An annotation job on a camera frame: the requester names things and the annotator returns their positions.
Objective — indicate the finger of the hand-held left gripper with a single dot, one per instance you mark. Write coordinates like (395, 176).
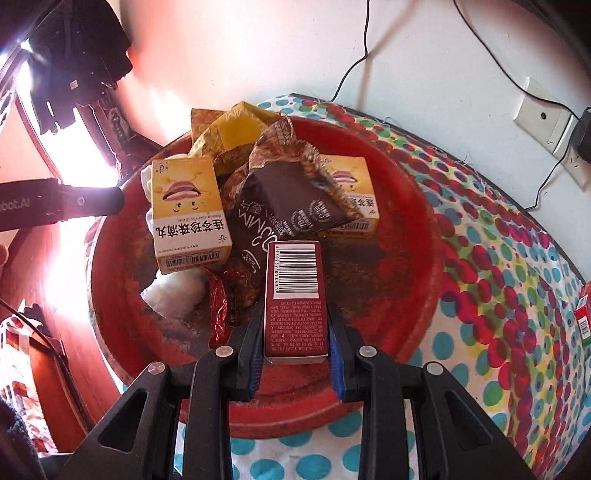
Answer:
(92, 201)

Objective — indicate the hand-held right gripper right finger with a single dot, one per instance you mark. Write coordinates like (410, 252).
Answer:
(336, 374)

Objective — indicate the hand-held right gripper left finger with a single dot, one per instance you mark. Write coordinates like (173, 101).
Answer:
(255, 374)

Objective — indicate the dark red box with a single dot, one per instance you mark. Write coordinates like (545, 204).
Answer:
(295, 314)

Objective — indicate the red candy wrapper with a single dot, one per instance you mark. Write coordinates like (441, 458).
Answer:
(219, 309)

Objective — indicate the yellow medicine box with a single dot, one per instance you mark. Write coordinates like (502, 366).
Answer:
(189, 217)
(358, 184)

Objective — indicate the round red tray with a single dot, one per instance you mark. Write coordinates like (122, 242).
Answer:
(392, 286)

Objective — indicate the plastic white sock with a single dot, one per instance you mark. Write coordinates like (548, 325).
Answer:
(173, 290)

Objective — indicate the yellow snack bag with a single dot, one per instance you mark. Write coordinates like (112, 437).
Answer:
(235, 134)

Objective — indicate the brown snack bag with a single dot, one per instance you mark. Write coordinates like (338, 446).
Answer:
(277, 203)

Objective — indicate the dark wooden furniture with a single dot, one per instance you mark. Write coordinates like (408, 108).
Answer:
(134, 138)

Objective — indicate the black hanging clothing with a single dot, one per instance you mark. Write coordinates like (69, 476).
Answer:
(83, 55)

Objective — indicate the polka dot tablecloth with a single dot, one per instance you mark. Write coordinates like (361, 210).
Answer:
(485, 323)

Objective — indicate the red and green box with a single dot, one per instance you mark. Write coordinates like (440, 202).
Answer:
(584, 318)

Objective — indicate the black power adapter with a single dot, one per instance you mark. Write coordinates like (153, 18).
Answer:
(582, 136)

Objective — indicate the white wall socket plate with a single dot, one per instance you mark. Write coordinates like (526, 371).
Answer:
(540, 115)

